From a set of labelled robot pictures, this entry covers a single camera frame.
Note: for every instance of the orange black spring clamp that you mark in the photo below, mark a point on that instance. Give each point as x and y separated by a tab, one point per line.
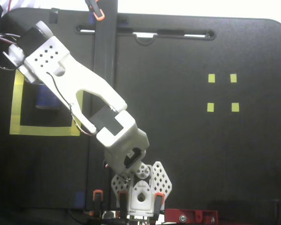
98	15

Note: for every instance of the yellow tape square outline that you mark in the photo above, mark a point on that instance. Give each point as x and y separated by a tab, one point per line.
16	105

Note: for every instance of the blue and white charger block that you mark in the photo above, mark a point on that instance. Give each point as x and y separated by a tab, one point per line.
46	99

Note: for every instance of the blue tape piece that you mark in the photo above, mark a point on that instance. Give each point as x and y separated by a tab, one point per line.
91	18
80	199

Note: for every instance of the orange black strip clamp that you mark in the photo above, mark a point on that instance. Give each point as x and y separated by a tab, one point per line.
98	192

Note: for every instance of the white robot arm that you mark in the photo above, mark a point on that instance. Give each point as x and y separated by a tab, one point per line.
84	79

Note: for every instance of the red screw clamp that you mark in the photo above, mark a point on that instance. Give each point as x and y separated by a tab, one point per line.
192	215

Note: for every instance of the small orange base clamp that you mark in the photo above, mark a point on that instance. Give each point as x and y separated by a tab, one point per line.
123	199
158	195

